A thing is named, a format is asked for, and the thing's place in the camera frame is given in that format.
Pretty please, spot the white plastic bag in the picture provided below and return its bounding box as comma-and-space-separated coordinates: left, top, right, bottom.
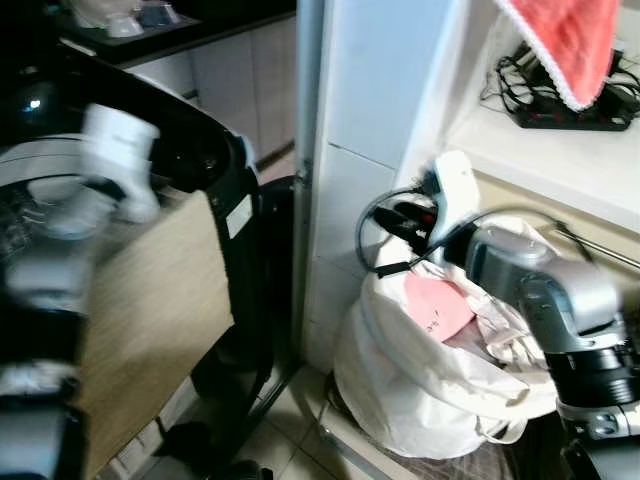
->
68, 0, 146, 39

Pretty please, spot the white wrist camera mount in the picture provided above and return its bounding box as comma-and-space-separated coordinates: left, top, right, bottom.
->
425, 150, 482, 251
80, 103, 162, 224

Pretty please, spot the black power strip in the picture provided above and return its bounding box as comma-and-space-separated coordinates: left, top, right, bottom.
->
505, 95, 637, 133

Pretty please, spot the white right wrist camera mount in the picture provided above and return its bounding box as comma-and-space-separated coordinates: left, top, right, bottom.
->
425, 150, 482, 251

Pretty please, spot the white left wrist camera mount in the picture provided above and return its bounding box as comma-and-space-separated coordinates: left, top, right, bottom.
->
80, 103, 162, 224

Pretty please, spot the dark patterned floor mat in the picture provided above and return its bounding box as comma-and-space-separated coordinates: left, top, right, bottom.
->
420, 440, 573, 480

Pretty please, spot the metal drawer handle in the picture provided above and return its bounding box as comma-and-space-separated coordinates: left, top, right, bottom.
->
560, 230, 640, 272

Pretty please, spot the grey looped wrist cable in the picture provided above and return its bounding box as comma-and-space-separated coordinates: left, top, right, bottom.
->
355, 185, 441, 281

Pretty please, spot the pink garment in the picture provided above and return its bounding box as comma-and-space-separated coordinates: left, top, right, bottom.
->
403, 275, 479, 341

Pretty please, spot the white kitchen cabinet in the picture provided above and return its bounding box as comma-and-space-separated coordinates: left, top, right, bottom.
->
130, 15, 299, 169

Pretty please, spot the red towel with white trim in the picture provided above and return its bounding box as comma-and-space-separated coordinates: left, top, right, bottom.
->
495, 0, 623, 112

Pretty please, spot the white cloth laundry bag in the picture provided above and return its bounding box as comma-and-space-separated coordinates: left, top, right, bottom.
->
333, 215, 561, 461

